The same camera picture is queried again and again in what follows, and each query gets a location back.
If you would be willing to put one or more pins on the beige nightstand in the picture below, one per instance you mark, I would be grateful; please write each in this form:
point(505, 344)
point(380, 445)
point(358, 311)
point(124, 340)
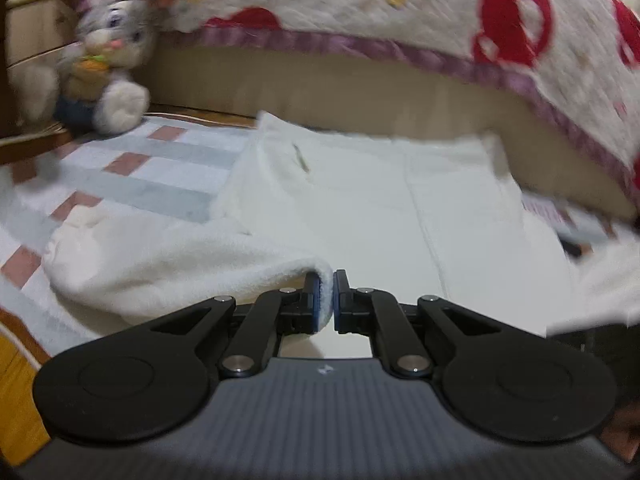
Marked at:
point(35, 30)

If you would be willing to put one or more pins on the beige bed frame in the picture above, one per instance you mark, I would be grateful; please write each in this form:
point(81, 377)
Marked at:
point(350, 90)

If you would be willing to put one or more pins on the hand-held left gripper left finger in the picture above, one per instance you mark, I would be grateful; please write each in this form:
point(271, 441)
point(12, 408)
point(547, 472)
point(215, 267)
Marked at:
point(314, 302)

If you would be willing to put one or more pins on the white fleece garment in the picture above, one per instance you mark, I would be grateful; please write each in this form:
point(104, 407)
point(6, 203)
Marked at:
point(375, 200)

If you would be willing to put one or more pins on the checkered cartoon rug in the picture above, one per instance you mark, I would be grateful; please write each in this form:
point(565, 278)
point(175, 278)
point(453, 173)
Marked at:
point(150, 180)

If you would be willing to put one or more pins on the grey plush rabbit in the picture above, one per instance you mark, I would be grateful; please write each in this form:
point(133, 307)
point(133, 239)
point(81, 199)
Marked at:
point(115, 20)

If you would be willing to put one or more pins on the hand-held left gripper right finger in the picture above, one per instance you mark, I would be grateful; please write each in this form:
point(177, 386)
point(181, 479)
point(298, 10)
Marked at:
point(339, 302)

